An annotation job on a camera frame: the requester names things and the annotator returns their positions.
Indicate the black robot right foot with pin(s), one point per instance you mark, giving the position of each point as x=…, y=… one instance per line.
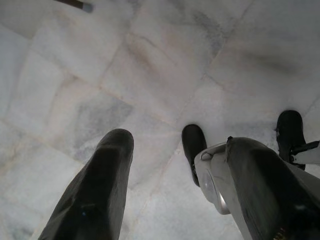
x=290, y=130

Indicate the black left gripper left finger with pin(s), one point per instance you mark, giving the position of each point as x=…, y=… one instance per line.
x=100, y=190

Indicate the silver robot leg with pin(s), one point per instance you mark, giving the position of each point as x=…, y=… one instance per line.
x=215, y=172
x=308, y=157

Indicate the black robot foot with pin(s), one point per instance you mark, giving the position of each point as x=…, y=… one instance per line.
x=290, y=130
x=193, y=142

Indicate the dark wooden furniture leg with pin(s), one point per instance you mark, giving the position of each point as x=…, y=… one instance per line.
x=75, y=3

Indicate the silver robot right leg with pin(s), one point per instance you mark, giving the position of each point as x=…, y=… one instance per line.
x=308, y=157

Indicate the silver robot left leg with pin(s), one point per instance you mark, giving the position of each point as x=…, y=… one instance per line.
x=215, y=172

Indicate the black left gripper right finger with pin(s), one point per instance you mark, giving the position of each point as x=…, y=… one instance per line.
x=270, y=190

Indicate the black robot left foot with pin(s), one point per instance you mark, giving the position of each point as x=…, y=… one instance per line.
x=193, y=142

